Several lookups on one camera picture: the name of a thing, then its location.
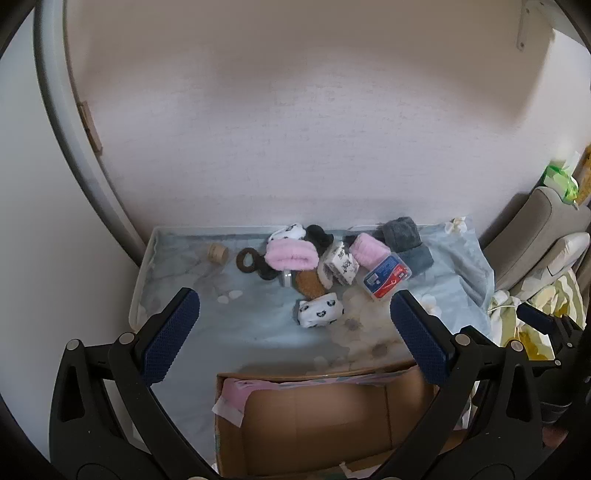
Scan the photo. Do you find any floral light blue tablecloth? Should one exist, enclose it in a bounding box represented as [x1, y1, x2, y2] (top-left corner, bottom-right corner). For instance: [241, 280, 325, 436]
[139, 222, 497, 384]

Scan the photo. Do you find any yellow striped bedding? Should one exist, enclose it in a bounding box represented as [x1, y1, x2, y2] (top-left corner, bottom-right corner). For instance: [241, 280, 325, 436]
[488, 268, 588, 361]

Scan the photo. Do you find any pink fluffy headband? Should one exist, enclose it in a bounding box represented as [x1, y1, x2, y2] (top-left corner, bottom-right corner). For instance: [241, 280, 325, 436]
[265, 240, 319, 272]
[349, 233, 391, 268]

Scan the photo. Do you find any clear plastic box red label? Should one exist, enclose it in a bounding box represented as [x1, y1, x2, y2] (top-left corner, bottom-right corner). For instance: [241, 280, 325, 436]
[362, 253, 413, 301]

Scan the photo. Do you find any cardboard box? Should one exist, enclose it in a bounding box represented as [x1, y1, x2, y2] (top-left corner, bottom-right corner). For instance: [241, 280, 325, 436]
[213, 364, 467, 479]

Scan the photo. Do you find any green tissue pack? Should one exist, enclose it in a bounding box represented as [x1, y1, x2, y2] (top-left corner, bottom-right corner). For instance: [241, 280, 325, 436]
[542, 152, 583, 204]

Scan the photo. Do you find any brown scrunchie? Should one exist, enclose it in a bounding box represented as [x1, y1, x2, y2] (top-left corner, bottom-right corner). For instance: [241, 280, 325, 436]
[235, 248, 264, 275]

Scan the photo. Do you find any grey door frame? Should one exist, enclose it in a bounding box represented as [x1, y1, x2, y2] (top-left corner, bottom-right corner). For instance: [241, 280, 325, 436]
[34, 0, 148, 268]

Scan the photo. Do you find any white pillow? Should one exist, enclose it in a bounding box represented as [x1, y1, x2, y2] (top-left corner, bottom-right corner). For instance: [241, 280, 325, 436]
[512, 232, 591, 302]

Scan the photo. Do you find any black scrunchie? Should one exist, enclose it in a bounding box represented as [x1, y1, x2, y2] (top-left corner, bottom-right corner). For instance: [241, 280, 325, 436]
[305, 224, 334, 252]

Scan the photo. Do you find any white black-patterned sock roll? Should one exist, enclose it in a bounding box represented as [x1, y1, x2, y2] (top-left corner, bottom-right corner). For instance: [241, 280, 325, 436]
[318, 241, 361, 287]
[269, 224, 305, 243]
[297, 292, 345, 329]

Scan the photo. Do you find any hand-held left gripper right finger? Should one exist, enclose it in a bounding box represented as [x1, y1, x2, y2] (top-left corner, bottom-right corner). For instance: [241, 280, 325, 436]
[374, 290, 546, 479]

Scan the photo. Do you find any grey cushion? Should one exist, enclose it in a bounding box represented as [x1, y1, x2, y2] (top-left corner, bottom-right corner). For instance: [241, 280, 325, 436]
[480, 185, 583, 291]

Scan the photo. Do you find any wooden door hinge block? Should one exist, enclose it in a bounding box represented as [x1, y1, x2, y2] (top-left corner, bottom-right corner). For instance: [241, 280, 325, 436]
[78, 102, 105, 155]

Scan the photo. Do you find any white wall bracket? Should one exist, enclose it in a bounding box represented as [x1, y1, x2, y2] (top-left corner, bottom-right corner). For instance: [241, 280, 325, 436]
[515, 8, 537, 49]

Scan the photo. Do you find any pink package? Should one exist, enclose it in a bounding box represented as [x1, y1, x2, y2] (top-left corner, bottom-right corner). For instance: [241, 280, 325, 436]
[221, 377, 280, 416]

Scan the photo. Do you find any grey fluffy cloth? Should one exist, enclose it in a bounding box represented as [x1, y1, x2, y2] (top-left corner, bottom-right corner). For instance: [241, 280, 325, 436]
[381, 216, 423, 252]

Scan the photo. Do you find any dark blue-grey cloth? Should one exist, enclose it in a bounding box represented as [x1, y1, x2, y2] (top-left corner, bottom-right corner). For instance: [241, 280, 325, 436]
[397, 244, 435, 273]

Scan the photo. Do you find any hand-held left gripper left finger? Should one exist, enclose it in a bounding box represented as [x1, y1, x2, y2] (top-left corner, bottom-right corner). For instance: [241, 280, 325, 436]
[48, 287, 218, 480]

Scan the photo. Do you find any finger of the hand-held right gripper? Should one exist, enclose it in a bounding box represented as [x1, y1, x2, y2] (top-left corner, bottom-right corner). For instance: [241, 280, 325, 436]
[516, 302, 560, 334]

